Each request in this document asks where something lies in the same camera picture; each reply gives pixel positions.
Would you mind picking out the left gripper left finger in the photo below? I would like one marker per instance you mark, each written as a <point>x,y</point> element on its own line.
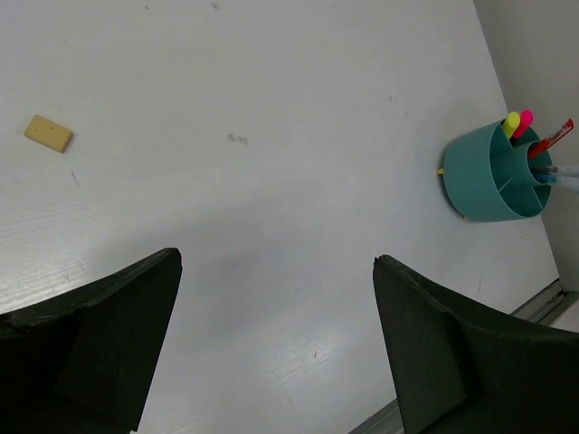
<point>84,361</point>

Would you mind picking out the aluminium front rail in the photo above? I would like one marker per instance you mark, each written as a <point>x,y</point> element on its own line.
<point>495,370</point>

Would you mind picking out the small tan eraser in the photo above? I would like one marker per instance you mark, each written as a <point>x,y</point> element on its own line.
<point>48,133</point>

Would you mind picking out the teal round divided organizer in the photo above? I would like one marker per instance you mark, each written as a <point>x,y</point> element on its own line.
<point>488,178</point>

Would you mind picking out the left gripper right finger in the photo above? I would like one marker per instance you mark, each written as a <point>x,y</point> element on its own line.
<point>398,321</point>

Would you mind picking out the yellow black highlighter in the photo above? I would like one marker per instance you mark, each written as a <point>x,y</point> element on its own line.
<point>511,123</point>

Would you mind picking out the red gel pen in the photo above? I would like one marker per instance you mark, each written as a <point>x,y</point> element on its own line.
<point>546,143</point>

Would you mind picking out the pink black highlighter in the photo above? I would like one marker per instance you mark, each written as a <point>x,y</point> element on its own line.
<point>526,119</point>

